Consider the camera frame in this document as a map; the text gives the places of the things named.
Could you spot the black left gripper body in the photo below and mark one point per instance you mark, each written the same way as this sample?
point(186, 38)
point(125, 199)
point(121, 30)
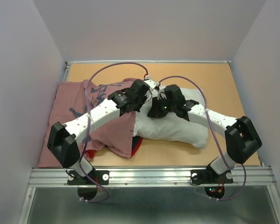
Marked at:
point(139, 103)

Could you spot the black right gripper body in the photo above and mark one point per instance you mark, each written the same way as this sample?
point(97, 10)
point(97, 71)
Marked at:
point(162, 107)

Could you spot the white pillow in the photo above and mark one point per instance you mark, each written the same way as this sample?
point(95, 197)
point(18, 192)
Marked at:
point(170, 127)

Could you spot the pink pillowcase with dark print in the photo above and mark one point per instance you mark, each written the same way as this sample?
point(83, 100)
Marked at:
point(67, 102)

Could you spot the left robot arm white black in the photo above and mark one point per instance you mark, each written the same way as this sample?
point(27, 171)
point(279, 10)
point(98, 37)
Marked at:
point(64, 139)

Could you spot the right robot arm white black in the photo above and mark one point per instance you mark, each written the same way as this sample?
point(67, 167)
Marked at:
point(241, 137)

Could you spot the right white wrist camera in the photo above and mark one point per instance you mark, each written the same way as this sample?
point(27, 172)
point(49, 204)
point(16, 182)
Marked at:
point(160, 92)

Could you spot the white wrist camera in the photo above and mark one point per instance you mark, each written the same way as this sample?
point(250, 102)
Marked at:
point(150, 82)
point(160, 92)

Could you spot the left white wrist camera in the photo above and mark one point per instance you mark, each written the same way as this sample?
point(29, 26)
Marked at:
point(150, 82)

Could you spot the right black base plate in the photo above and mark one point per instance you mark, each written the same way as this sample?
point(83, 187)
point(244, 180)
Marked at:
point(204, 176)

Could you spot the aluminium frame rail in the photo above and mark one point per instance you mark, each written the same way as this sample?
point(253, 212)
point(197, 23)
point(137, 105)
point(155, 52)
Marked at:
point(153, 188)

